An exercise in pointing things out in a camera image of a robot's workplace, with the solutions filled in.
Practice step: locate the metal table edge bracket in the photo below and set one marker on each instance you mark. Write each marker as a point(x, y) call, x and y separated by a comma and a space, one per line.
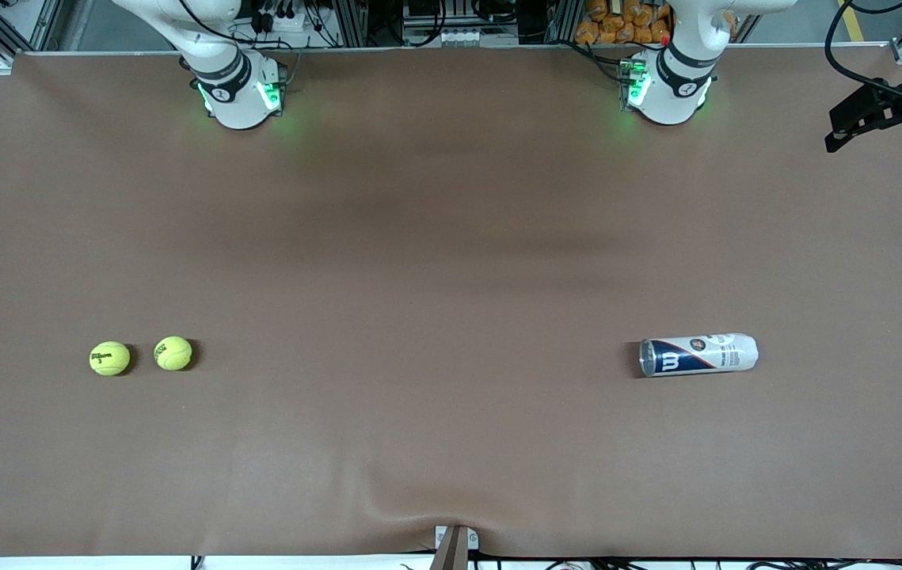
point(440, 537)

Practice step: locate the orange packaged goods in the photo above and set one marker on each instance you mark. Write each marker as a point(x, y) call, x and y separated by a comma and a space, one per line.
point(601, 28)

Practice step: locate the yellow tennis ball faint print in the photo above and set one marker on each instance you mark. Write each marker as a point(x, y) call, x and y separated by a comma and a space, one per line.
point(173, 353)

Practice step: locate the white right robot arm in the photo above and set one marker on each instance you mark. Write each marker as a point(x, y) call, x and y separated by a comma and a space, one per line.
point(237, 103)

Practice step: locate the brown table mat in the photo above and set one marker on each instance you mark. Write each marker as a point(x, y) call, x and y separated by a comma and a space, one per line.
point(450, 317)

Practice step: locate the small white connector strip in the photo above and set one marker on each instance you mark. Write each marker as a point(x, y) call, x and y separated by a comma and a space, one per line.
point(458, 36)

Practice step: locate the white power strip with plugs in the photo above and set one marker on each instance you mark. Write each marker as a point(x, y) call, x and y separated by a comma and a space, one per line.
point(292, 22)

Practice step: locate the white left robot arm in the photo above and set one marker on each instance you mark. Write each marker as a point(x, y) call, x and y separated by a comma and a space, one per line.
point(672, 95)

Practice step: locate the clear tennis ball can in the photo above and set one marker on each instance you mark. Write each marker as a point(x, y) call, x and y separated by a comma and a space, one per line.
point(696, 355)

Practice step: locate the yellow tennis ball bold print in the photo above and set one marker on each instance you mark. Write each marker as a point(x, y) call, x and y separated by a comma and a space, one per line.
point(109, 358)

